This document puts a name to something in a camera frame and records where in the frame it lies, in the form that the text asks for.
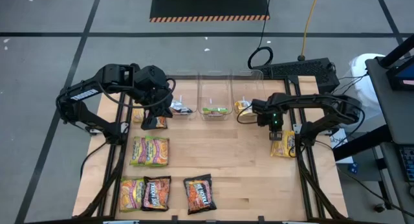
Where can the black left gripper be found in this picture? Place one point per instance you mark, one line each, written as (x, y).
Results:
(152, 88)

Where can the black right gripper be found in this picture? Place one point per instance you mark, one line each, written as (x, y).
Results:
(266, 112)

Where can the lime chili shrimp ramen pack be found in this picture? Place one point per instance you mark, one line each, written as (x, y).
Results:
(215, 110)
(137, 151)
(157, 151)
(129, 195)

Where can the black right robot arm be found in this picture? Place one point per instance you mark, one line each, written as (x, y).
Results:
(323, 101)

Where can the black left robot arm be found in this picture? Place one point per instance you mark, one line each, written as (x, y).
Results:
(84, 96)

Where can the clear plastic bin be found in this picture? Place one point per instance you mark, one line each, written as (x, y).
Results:
(246, 88)
(186, 88)
(215, 91)

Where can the black computer case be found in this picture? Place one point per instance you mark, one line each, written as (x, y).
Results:
(300, 70)

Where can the white paper sheet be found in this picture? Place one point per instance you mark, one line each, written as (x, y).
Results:
(341, 146)

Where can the black hazard-striped floor mat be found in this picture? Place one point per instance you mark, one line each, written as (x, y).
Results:
(208, 5)

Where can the black metal strut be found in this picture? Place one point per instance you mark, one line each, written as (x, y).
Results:
(362, 143)
(396, 50)

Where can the white bag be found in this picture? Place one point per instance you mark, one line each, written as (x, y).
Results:
(362, 78)

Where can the small blue object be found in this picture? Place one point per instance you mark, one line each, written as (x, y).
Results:
(353, 168)

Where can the grey desk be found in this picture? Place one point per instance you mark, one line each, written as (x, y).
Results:
(388, 114)
(393, 185)

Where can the black monitor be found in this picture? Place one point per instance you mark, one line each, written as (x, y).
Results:
(404, 75)

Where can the black caster wheel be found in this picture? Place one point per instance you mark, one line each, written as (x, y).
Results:
(379, 208)

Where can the black keyboard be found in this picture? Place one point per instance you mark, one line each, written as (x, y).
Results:
(408, 162)

